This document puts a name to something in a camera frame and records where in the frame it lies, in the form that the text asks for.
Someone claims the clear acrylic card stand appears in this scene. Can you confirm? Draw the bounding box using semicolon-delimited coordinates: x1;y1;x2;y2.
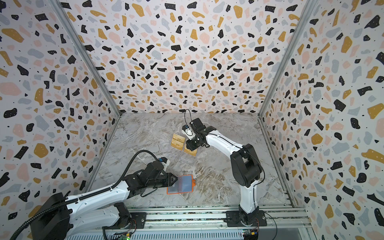
168;133;197;176

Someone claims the circuit board right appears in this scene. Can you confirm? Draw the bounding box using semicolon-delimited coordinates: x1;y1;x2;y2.
243;230;259;240

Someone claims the aluminium corner post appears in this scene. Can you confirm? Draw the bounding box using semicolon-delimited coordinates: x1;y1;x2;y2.
49;0;122;118
258;1;319;118

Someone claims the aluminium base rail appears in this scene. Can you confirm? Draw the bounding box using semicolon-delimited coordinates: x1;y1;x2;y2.
71;205;316;240

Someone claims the orange card holder wallet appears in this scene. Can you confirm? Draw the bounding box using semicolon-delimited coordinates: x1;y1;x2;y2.
167;175;196;195

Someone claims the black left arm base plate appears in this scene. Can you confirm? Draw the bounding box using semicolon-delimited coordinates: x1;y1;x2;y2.
105;212;147;231

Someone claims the thin black right camera cable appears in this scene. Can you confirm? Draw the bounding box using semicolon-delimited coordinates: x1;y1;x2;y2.
183;108;194;127

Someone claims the aluminium corner post right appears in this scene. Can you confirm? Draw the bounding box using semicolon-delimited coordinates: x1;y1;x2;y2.
258;1;319;118

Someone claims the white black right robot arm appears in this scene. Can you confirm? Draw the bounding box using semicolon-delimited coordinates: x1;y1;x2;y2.
182;118;264;216

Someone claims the aluminium corner post left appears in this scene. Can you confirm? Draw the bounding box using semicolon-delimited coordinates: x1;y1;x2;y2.
49;0;122;118

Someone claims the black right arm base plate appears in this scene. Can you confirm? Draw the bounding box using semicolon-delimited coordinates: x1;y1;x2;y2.
224;210;267;228

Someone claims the green circuit board left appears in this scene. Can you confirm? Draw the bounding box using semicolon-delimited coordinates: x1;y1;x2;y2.
118;233;132;240

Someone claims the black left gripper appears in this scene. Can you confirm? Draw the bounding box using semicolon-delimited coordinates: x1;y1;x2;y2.
149;171;181;189

